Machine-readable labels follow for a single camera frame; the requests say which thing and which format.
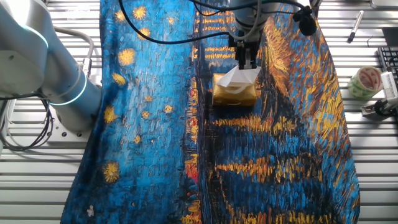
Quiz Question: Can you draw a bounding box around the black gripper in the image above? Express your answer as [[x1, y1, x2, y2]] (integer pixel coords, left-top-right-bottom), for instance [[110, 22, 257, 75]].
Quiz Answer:
[[235, 40, 261, 70]]

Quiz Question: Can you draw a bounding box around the white napkin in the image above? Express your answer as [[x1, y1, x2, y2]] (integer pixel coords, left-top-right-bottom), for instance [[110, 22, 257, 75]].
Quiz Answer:
[[216, 65, 262, 88]]

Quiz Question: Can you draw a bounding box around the gold tissue pack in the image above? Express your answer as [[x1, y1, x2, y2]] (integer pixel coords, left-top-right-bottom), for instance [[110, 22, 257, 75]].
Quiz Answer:
[[212, 73, 258, 108]]

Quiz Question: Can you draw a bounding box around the clear tape roll red print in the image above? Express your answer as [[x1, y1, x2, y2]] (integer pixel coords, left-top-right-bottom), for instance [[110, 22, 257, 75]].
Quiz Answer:
[[347, 65, 384, 101]]

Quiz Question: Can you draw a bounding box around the black tipped marker pen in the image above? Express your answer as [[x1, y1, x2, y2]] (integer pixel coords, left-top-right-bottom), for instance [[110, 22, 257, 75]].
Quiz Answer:
[[346, 10, 364, 44]]

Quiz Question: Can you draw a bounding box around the starry night painted tablecloth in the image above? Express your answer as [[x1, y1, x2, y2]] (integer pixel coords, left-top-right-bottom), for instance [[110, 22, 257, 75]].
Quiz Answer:
[[60, 0, 361, 224]]

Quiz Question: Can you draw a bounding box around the black tape dispenser tool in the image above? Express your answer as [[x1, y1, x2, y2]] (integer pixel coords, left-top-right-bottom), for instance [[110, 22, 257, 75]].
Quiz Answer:
[[360, 98, 398, 121]]

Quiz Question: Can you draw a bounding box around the black keyboard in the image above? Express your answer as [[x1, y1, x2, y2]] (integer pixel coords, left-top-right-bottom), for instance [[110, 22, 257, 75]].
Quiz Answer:
[[377, 46, 398, 82]]

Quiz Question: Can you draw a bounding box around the dark grey box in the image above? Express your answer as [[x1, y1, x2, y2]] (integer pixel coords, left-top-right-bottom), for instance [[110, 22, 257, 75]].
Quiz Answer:
[[381, 27, 398, 47]]

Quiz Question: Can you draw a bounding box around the grey flat device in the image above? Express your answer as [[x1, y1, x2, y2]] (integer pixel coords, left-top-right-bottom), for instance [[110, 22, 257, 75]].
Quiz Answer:
[[369, 0, 398, 9]]

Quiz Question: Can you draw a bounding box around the black round cable connector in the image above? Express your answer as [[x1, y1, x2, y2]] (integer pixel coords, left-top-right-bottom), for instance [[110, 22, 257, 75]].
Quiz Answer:
[[292, 6, 317, 37]]

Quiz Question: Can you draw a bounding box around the long black cable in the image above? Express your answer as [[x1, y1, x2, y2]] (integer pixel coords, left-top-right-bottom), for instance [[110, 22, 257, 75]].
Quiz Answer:
[[117, 0, 238, 45]]

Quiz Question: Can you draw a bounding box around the grey hose with metal plug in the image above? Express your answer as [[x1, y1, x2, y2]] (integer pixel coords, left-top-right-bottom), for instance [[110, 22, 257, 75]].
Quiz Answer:
[[53, 26, 95, 78]]

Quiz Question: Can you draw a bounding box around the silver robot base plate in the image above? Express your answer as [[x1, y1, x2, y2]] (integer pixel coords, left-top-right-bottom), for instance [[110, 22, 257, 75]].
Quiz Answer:
[[43, 107, 94, 147]]

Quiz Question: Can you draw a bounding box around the black cable loop bundle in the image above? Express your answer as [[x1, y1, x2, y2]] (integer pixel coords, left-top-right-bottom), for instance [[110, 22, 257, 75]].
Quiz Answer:
[[0, 93, 55, 152]]

